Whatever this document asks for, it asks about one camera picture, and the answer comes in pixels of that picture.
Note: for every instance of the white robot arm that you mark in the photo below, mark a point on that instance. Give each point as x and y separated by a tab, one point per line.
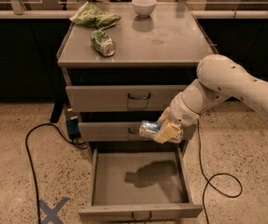
218	79

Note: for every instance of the grey metal drawer cabinet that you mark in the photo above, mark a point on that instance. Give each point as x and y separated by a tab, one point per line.
162	49

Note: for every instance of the grey open bottom drawer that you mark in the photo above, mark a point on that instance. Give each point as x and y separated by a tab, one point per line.
139	186

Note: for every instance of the green chip bag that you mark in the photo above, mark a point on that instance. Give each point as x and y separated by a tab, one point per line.
92	16

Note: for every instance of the dark counter cabinet background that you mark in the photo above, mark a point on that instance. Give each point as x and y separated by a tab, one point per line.
28	64

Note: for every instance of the green crushed soda can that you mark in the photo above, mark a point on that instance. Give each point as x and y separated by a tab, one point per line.
103	43

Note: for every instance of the grey middle drawer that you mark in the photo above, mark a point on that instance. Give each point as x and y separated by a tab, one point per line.
110	131

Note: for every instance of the grey top drawer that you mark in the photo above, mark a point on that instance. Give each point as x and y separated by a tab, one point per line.
122	98

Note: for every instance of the white ceramic bowl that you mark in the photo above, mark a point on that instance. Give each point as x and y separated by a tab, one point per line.
143	8

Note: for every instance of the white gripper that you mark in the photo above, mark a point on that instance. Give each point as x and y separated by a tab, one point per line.
180	113

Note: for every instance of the blue power adapter box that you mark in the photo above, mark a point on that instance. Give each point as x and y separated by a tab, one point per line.
71	122

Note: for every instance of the blue tape cross mark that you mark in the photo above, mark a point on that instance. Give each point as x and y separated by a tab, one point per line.
52	214

